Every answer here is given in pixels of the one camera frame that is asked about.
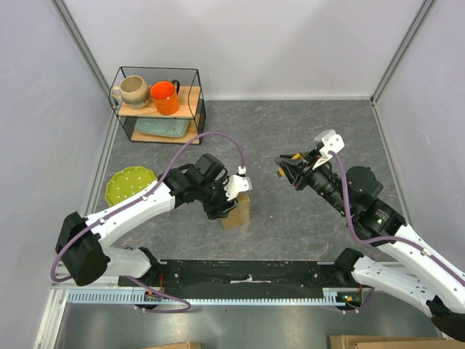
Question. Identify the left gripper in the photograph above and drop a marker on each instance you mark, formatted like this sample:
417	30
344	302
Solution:
221	209

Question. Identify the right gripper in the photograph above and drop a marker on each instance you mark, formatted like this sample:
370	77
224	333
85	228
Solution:
296	177

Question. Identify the yellow utility knife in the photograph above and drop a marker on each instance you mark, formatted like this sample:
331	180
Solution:
289	166

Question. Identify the brown cardboard express box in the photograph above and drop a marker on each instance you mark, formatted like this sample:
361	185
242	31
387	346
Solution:
240	215

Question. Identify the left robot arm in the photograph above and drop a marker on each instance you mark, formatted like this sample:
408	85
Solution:
85	244

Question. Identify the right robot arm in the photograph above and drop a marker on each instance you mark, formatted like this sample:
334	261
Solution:
436	287

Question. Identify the light green tray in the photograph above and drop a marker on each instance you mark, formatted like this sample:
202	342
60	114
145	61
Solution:
174	128

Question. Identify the yellow-green dotted plate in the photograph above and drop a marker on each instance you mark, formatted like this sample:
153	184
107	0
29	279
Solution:
126	183

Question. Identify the orange mug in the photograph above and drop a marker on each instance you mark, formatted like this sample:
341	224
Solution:
165	96

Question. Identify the cardboard piece bottom centre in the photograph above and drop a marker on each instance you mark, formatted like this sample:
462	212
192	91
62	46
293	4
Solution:
178	345

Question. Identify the beige ceramic mug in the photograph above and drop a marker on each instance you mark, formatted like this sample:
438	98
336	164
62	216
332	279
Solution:
133	90

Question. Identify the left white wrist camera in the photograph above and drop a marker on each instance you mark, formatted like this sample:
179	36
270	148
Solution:
237	183

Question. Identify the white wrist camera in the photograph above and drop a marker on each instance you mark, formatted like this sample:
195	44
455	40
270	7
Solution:
327	142
237	183

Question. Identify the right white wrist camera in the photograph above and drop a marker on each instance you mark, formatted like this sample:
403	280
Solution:
327	142

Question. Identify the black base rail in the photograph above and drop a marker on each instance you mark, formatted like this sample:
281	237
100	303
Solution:
247	280

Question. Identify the black wire wooden shelf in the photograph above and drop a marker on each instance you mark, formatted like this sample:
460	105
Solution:
191	103

